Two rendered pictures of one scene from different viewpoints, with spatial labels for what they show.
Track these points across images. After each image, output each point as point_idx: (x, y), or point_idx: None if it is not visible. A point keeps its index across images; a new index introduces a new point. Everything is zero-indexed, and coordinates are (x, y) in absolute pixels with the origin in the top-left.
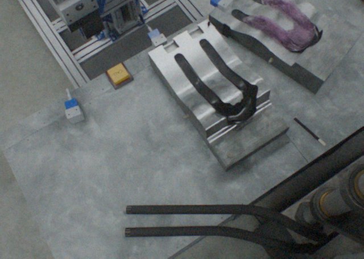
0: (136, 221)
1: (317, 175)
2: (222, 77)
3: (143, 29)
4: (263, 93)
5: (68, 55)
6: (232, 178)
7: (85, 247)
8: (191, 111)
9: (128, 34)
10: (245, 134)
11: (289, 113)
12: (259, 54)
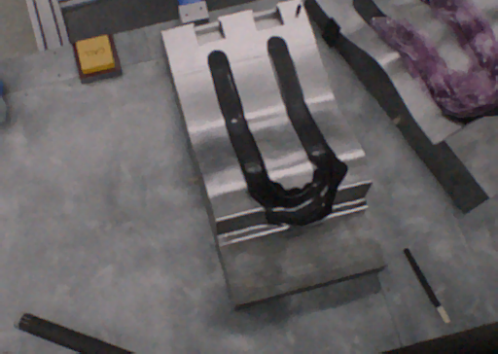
0: (34, 347)
1: (425, 347)
2: (287, 124)
3: None
4: (354, 184)
5: None
6: (243, 327)
7: None
8: (202, 174)
9: None
10: (294, 252)
11: (398, 235)
12: (380, 101)
